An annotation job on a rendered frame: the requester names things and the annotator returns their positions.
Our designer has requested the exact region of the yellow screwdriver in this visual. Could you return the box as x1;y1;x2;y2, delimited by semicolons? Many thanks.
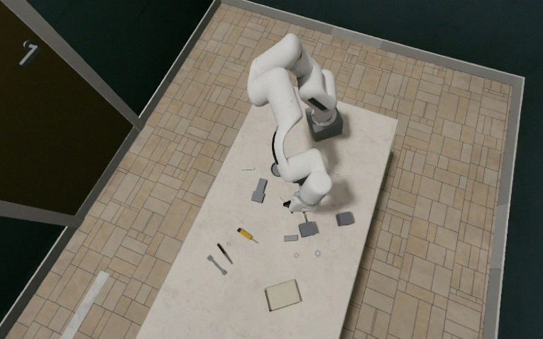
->
237;228;254;241

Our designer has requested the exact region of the grey combination wrench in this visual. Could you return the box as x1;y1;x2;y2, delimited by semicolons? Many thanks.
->
207;255;227;275

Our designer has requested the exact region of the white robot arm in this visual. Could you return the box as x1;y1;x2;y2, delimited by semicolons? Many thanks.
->
247;33;337;206

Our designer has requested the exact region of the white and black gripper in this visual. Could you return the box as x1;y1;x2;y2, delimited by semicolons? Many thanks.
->
283;193;322;213

